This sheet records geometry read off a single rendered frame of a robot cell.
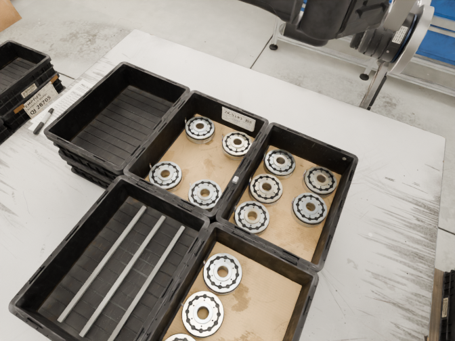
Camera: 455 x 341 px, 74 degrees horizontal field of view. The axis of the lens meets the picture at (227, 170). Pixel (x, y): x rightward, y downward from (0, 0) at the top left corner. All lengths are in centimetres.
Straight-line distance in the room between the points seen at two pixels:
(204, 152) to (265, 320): 55
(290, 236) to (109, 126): 73
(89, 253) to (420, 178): 120
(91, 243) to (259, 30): 262
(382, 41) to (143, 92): 84
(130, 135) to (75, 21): 238
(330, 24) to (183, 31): 267
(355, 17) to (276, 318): 68
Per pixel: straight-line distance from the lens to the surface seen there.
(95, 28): 327
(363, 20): 52
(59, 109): 148
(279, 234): 92
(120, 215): 96
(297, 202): 94
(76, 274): 93
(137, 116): 117
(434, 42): 275
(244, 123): 106
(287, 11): 48
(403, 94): 294
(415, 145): 150
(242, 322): 85
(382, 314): 110
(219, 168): 100
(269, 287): 87
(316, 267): 81
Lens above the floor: 167
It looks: 57 degrees down
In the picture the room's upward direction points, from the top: 5 degrees clockwise
